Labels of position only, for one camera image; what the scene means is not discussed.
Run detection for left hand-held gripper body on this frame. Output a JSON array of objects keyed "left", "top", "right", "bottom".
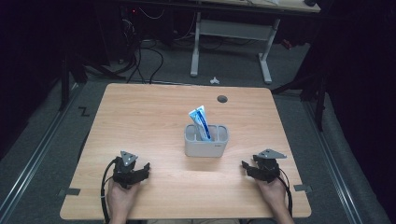
[{"left": 111, "top": 150, "right": 142, "bottom": 189}]

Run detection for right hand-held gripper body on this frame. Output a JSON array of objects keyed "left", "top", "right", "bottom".
[{"left": 251, "top": 148, "right": 288, "bottom": 184}]

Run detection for grey plastic toothbrush holder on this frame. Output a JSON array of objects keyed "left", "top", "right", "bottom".
[{"left": 183, "top": 123, "right": 230, "bottom": 159}]

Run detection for blue and white toothpaste tube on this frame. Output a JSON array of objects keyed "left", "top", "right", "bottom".
[{"left": 188, "top": 105, "right": 213, "bottom": 142}]

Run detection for person's right hand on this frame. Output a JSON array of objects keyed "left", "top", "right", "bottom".
[{"left": 255, "top": 175, "right": 288, "bottom": 210}]

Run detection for black metal stand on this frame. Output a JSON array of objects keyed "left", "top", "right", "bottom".
[
  {"left": 58, "top": 50, "right": 89, "bottom": 112},
  {"left": 270, "top": 46, "right": 332, "bottom": 133}
]

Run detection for wooden desk with white legs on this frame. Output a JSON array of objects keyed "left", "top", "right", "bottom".
[{"left": 120, "top": 0, "right": 321, "bottom": 85}]

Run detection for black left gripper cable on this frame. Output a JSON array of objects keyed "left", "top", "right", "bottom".
[{"left": 99, "top": 158, "right": 120, "bottom": 224}]

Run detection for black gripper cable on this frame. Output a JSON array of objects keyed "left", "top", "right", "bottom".
[
  {"left": 277, "top": 168, "right": 294, "bottom": 218},
  {"left": 99, "top": 158, "right": 120, "bottom": 224}
]

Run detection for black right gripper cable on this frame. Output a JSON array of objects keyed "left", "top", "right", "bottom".
[{"left": 277, "top": 168, "right": 294, "bottom": 218}]

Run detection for metal floor rail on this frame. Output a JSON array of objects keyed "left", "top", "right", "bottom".
[
  {"left": 302, "top": 98, "right": 364, "bottom": 224},
  {"left": 0, "top": 83, "right": 82, "bottom": 220}
]

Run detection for black floor cables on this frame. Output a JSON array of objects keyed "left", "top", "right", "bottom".
[{"left": 120, "top": 36, "right": 165, "bottom": 85}]

